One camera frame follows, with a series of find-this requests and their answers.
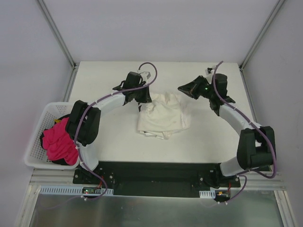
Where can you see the left white cable duct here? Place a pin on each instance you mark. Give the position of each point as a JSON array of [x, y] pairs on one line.
[[75, 190]]

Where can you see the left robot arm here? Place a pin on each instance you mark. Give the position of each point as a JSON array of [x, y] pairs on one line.
[[83, 123]]

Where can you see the white cable duct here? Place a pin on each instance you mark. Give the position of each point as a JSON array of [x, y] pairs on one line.
[[75, 190], [207, 194]]

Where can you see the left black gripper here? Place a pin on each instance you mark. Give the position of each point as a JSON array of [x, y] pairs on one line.
[[142, 95]]

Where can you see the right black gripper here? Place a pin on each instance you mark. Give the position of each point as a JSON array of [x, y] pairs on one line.
[[197, 87]]

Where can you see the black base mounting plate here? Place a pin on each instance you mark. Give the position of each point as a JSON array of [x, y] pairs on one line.
[[184, 180]]

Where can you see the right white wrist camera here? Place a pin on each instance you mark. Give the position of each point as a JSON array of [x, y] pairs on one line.
[[210, 72]]

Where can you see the aluminium frame post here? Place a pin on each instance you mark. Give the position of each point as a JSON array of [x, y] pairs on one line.
[[261, 34], [56, 33]]

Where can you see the right white cable duct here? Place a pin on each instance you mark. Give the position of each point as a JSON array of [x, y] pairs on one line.
[[207, 194]]

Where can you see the white black printed t shirt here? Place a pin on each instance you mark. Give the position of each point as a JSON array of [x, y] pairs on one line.
[[151, 134]]

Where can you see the cream white t shirt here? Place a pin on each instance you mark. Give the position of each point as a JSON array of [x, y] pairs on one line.
[[163, 113]]

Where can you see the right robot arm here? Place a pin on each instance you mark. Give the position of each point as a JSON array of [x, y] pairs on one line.
[[256, 146]]

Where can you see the left aluminium frame post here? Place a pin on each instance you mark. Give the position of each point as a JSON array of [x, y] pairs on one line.
[[56, 33]]

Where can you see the pink red t shirt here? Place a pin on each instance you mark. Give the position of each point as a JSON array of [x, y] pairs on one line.
[[60, 144]]

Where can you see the right aluminium frame post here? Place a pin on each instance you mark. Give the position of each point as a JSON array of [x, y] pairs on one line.
[[261, 34]]

